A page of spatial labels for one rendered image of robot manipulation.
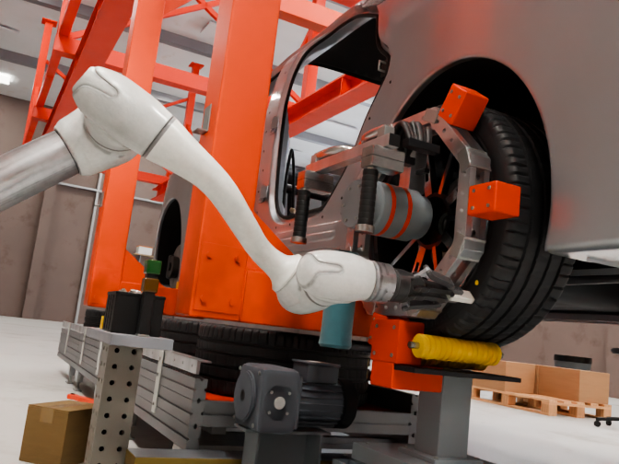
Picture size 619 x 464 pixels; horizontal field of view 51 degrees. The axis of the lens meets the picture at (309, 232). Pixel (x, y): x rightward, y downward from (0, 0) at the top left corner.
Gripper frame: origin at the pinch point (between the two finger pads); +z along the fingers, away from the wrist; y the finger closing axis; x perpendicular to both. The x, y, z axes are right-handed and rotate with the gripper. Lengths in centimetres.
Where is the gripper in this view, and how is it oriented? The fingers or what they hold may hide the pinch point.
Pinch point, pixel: (459, 295)
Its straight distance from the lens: 157.2
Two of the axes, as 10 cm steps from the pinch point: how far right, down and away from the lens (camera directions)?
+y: 4.0, -7.5, -5.2
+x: -2.4, -6.3, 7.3
